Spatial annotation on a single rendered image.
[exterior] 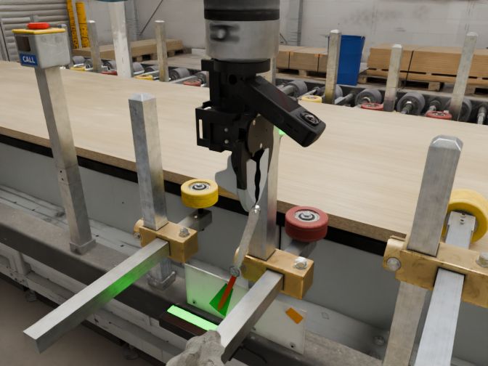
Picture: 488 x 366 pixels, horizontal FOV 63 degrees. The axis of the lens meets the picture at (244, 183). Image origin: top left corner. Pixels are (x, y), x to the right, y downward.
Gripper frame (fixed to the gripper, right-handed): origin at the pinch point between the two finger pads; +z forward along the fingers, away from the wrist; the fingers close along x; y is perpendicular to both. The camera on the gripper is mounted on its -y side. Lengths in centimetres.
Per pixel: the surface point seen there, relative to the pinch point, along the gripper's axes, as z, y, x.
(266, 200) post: 2.4, 1.0, -6.0
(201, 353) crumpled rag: 13.6, -1.5, 15.9
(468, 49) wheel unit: -10, -18, -115
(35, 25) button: -21, 52, -7
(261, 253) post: 12.8, 1.6, -5.9
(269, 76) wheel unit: 6, 56, -115
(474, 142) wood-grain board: 11, -26, -82
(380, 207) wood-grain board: 11.0, -12.4, -29.3
